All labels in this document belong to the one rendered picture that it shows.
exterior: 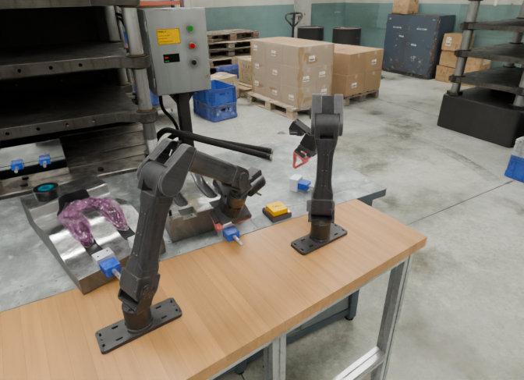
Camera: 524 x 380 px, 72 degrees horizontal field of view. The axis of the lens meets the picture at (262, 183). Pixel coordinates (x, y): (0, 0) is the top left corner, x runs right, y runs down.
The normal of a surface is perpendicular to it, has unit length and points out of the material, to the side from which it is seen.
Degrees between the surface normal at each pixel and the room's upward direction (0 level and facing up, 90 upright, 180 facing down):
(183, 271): 0
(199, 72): 90
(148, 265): 78
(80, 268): 0
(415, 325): 0
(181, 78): 90
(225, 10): 90
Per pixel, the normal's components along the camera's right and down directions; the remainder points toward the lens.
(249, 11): 0.49, 0.39
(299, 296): -0.02, -0.88
